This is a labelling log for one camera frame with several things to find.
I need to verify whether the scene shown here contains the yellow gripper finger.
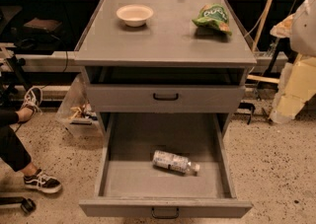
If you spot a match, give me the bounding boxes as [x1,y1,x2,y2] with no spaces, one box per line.
[270,55,316,124]

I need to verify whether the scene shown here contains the clear plastic water bottle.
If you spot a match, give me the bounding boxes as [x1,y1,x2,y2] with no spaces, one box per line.
[152,150,200,175]

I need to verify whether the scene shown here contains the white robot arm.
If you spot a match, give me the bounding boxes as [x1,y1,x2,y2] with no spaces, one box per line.
[270,0,316,123]

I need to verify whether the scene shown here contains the closed grey middle drawer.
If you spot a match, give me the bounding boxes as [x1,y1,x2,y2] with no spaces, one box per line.
[86,84,245,113]

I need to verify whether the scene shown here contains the grey drawer cabinet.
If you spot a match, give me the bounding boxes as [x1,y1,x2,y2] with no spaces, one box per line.
[76,0,256,130]

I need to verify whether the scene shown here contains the open grey bottom drawer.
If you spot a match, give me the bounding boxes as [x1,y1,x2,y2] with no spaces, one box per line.
[80,113,252,219]

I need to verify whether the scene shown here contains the green chip bag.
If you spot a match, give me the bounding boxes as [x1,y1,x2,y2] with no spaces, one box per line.
[193,4,232,36]

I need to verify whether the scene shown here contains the white paper bowl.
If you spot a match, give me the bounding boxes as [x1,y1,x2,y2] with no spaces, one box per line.
[117,4,154,28]

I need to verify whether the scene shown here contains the clear plastic storage bin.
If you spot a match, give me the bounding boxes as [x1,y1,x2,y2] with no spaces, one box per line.
[56,74,102,138]

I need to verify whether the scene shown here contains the black box on shelf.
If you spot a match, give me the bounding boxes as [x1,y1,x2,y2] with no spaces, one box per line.
[23,18,62,34]

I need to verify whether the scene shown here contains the black sneaker far foot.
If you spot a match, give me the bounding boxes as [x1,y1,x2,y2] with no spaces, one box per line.
[22,87,42,112]

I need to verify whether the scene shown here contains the black sneaker foot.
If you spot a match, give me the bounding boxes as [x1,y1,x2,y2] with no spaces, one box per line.
[24,169,62,194]
[22,87,42,112]

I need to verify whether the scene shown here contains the black sneaker near foot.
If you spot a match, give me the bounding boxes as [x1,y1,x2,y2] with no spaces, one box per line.
[24,169,62,194]

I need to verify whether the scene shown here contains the person leg black trousers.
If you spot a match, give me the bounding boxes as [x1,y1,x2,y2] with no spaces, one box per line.
[0,108,38,177]

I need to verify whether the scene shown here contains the office chair caster base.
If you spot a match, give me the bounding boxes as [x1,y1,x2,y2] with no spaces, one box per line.
[0,196,37,215]

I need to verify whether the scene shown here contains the wooden stick frame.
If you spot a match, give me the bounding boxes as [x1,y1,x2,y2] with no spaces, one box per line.
[247,0,279,84]

